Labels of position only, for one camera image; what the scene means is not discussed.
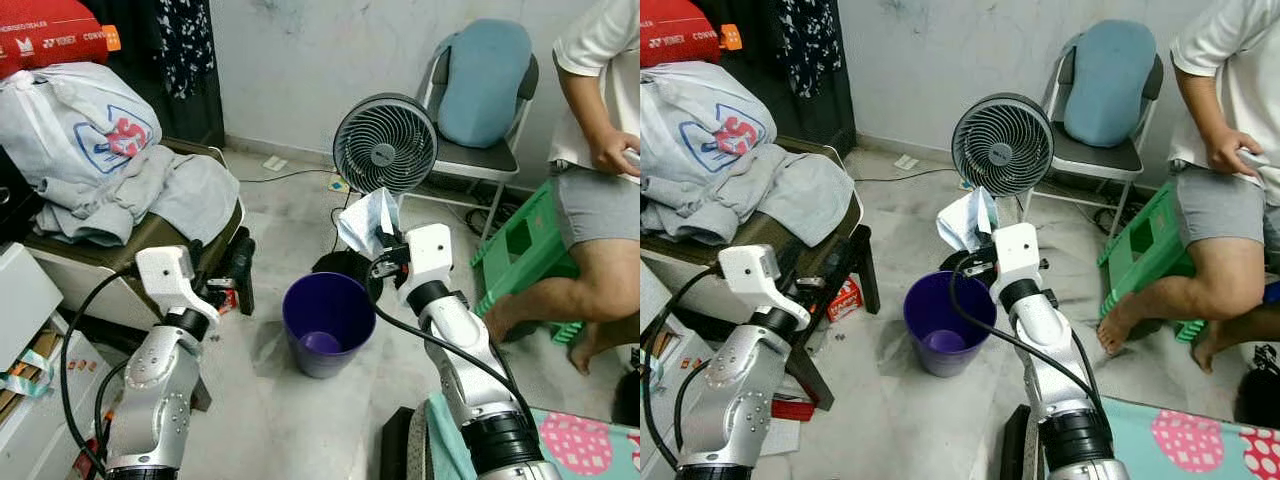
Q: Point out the person in grey shorts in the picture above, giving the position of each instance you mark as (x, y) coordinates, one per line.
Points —
(600, 200)
(1220, 200)

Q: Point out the white bag with red logo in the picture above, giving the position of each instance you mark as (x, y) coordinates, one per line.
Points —
(700, 120)
(70, 120)

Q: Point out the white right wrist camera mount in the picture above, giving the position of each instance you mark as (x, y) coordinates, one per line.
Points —
(1018, 252)
(430, 255)

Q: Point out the red white paper box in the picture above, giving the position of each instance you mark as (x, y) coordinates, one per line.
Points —
(846, 298)
(228, 300)

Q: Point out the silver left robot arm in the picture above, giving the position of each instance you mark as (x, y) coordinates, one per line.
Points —
(155, 400)
(735, 400)

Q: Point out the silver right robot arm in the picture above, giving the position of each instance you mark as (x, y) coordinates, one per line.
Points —
(1050, 350)
(470, 360)

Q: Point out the white floor power socket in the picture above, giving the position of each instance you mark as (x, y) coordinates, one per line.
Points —
(906, 161)
(275, 163)

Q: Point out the brown padded bench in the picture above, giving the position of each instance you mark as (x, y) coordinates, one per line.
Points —
(130, 250)
(695, 255)

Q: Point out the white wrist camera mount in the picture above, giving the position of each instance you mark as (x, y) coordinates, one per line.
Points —
(755, 275)
(1018, 252)
(430, 255)
(170, 275)

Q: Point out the green plastic stool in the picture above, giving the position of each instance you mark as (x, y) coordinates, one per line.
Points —
(1125, 270)
(500, 270)

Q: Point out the grey clothes pile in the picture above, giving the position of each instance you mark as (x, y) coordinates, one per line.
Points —
(790, 195)
(180, 195)

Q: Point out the blue seat cushion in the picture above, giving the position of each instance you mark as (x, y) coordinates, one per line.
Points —
(1110, 80)
(485, 80)

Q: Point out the white drawer unit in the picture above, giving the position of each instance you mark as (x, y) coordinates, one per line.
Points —
(648, 290)
(25, 290)

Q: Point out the purple waste bin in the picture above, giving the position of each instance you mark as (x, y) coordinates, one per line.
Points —
(945, 320)
(330, 320)

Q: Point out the white tissue paper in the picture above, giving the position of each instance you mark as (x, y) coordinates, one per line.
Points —
(968, 218)
(365, 220)

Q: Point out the teal blanket with colourful shapes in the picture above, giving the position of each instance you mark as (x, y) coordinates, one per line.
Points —
(1180, 440)
(580, 440)

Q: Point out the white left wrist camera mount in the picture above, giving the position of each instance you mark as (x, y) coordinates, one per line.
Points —
(755, 275)
(170, 275)

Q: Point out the dark floral hanging garment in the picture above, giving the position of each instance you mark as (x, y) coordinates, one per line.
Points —
(185, 50)
(810, 50)

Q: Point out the grey round floor fan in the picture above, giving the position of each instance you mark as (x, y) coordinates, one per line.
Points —
(1003, 140)
(385, 140)

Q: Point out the red sports bag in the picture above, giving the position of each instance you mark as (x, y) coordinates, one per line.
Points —
(680, 25)
(50, 30)

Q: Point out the grey folding chair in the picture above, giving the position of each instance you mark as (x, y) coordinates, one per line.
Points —
(1090, 158)
(470, 158)

